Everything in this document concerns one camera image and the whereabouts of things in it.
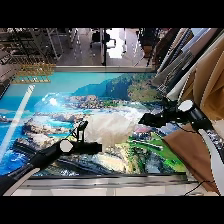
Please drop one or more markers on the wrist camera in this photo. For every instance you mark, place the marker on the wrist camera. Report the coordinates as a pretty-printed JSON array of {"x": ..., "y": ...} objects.
[
  {"x": 167, "y": 102},
  {"x": 82, "y": 127}
]

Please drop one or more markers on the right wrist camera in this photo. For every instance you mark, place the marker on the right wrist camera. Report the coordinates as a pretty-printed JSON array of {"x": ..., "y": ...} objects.
[{"x": 167, "y": 102}]

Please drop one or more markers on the white garment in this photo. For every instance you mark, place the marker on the white garment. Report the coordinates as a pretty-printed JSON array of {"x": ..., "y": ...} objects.
[{"x": 111, "y": 128}]

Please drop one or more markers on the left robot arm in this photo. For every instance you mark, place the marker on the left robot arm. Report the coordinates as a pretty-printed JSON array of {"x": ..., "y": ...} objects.
[{"x": 43, "y": 157}]

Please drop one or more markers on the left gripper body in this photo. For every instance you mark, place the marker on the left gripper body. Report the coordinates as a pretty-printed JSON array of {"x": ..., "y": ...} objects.
[{"x": 91, "y": 148}]

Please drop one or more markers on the brown garment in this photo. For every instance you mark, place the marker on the brown garment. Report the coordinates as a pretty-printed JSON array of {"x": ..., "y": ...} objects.
[{"x": 188, "y": 151}]

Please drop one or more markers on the silver frame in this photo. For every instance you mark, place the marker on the silver frame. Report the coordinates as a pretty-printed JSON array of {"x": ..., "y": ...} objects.
[{"x": 110, "y": 183}]

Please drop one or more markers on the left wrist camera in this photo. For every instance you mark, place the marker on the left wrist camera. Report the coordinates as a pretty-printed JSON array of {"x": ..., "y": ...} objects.
[{"x": 82, "y": 127}]

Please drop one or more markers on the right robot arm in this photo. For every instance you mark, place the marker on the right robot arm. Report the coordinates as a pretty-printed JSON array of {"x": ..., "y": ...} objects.
[{"x": 200, "y": 120}]

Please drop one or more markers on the heap of clothes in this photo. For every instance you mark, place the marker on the heap of clothes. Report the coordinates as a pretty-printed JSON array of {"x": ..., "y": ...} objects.
[{"x": 200, "y": 66}]

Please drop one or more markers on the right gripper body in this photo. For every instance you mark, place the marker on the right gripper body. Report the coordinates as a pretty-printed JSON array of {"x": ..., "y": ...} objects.
[{"x": 151, "y": 119}]

